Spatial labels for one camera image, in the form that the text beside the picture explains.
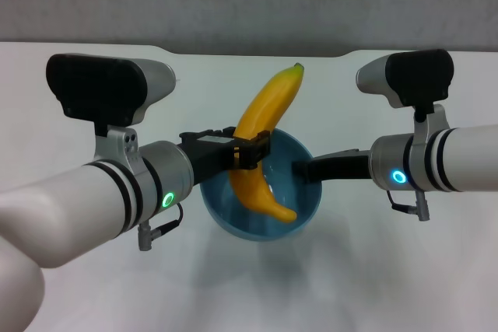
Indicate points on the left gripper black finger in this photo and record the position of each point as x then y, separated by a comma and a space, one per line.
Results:
223, 131
249, 153

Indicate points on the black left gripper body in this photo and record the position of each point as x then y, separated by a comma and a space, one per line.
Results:
206, 157

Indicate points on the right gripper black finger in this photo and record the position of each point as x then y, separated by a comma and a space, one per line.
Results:
302, 172

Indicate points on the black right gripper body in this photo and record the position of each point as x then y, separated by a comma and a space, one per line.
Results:
342, 166

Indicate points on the yellow banana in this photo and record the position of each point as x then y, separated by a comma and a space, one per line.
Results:
272, 95

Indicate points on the blue bowl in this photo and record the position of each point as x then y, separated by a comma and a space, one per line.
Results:
253, 231

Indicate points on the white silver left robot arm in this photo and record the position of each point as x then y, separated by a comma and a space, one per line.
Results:
78, 200

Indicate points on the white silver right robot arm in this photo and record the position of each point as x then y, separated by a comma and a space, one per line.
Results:
467, 157

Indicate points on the right wrist camera black silver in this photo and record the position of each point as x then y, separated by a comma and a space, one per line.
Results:
420, 75

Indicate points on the wrist camera black silver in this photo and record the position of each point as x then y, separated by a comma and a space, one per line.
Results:
420, 75
101, 83

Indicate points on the left wrist camera black silver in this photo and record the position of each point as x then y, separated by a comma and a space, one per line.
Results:
101, 83

